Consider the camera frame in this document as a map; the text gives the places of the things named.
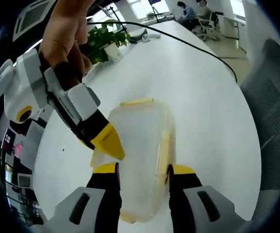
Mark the green potted plant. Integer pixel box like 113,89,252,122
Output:
86,19,132,64

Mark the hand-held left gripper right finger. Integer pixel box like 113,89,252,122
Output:
165,164,252,233

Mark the black tripod stand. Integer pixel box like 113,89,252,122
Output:
105,4,129,33

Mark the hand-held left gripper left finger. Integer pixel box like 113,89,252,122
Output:
53,162,122,233

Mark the white cabinet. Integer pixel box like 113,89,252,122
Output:
218,16,249,53

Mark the grey mesh office chair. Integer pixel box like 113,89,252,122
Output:
239,38,280,194

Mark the person's right hand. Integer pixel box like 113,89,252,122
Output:
37,0,92,78

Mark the clear plastic food container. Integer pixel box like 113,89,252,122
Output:
89,97,177,224

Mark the white handheld controller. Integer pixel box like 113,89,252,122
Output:
129,28,162,45

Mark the white office chair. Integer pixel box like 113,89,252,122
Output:
192,10,221,41

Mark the black cable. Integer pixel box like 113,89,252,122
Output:
86,21,238,83

